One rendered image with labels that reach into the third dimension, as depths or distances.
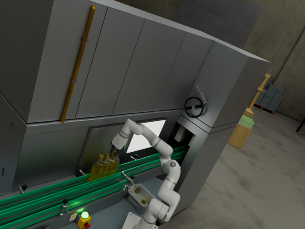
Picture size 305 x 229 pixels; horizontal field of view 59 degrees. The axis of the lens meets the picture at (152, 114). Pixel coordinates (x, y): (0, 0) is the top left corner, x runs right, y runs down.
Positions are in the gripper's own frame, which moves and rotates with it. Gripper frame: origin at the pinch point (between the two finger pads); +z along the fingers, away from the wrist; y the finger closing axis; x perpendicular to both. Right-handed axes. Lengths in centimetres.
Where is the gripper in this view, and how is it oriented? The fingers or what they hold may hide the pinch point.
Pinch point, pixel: (113, 152)
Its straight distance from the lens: 205.0
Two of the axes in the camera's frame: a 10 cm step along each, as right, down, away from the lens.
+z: -5.0, 8.5, 1.5
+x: 5.0, 1.5, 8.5
